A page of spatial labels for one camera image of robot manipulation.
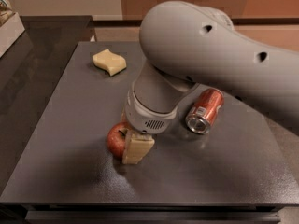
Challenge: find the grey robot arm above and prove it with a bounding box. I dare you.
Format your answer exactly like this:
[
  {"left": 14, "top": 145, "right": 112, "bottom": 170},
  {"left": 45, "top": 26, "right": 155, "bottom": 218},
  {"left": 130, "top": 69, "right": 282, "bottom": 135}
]
[{"left": 124, "top": 1, "right": 299, "bottom": 134}]

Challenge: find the white box at left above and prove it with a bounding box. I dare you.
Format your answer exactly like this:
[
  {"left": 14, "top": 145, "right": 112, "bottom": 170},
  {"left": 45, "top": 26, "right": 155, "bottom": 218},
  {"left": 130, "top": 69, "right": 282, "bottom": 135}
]
[{"left": 0, "top": 13, "right": 25, "bottom": 58}]

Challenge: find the yellow sponge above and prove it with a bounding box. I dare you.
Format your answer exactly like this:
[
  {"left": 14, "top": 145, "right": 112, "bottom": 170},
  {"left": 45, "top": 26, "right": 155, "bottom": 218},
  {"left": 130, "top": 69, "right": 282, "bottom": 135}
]
[{"left": 93, "top": 49, "right": 127, "bottom": 77}]

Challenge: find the dark side counter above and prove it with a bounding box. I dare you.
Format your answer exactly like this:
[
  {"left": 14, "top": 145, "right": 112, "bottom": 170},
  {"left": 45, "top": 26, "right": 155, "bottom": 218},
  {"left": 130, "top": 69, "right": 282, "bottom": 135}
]
[{"left": 0, "top": 15, "right": 93, "bottom": 193}]

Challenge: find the red soda can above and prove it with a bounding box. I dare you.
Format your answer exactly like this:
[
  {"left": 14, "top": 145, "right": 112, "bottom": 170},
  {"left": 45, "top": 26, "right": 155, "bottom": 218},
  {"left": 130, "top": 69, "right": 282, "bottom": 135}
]
[{"left": 185, "top": 88, "right": 224, "bottom": 134}]

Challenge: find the red apple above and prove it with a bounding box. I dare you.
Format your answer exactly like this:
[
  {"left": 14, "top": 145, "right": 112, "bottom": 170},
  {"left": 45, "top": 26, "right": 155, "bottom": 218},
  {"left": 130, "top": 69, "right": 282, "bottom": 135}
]
[{"left": 107, "top": 122, "right": 130, "bottom": 160}]

